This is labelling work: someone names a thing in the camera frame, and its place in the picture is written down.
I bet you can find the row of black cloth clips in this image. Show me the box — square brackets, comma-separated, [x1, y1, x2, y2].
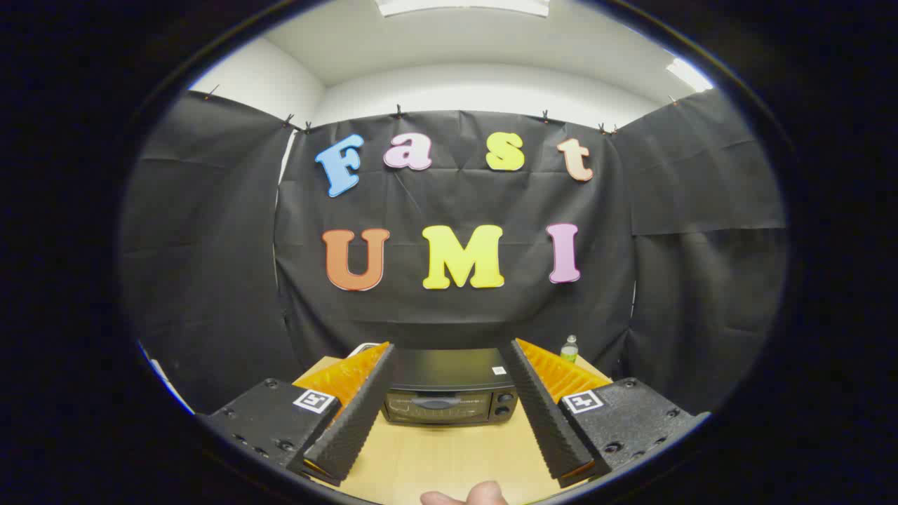
[205, 84, 680, 135]

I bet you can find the black toaster oven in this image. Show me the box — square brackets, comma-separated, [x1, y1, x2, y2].
[382, 349, 520, 426]

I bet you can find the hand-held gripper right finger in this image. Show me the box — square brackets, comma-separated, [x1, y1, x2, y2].
[500, 338, 711, 489]

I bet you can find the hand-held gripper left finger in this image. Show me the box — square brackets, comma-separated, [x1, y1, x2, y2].
[196, 342, 396, 487]

